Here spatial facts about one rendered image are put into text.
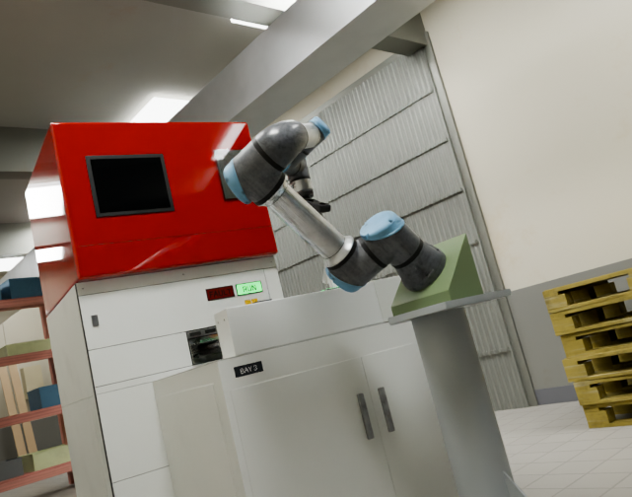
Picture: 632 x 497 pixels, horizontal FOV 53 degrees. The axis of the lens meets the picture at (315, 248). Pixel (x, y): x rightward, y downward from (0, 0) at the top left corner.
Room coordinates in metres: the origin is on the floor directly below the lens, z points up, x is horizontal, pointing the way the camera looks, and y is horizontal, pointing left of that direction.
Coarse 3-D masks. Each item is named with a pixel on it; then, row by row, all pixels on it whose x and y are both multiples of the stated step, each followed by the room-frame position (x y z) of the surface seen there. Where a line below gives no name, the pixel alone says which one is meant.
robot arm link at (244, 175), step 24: (240, 168) 1.58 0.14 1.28; (264, 168) 1.57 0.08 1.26; (240, 192) 1.61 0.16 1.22; (264, 192) 1.61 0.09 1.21; (288, 192) 1.65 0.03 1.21; (288, 216) 1.68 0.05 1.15; (312, 216) 1.70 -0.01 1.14; (312, 240) 1.73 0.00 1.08; (336, 240) 1.75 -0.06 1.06; (336, 264) 1.77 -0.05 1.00; (360, 264) 1.78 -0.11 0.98; (360, 288) 1.85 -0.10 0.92
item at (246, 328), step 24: (240, 312) 1.84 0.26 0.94; (264, 312) 1.88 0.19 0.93; (288, 312) 1.93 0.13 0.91; (312, 312) 1.97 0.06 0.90; (336, 312) 2.02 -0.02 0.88; (360, 312) 2.07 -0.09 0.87; (240, 336) 1.83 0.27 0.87; (264, 336) 1.87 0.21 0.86; (288, 336) 1.92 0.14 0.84; (312, 336) 1.96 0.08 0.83
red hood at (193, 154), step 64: (64, 128) 2.18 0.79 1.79; (128, 128) 2.31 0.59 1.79; (192, 128) 2.46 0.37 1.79; (64, 192) 2.16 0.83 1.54; (128, 192) 2.28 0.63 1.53; (192, 192) 2.42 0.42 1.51; (64, 256) 2.28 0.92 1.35; (128, 256) 2.26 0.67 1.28; (192, 256) 2.39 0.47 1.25; (256, 256) 2.57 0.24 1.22
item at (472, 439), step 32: (416, 320) 1.84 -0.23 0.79; (448, 320) 1.80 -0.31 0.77; (448, 352) 1.80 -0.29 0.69; (448, 384) 1.81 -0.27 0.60; (480, 384) 1.82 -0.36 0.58; (448, 416) 1.82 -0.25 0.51; (480, 416) 1.80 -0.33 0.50; (448, 448) 1.86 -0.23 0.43; (480, 448) 1.80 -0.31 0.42; (480, 480) 1.80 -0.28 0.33; (512, 480) 1.80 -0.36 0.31
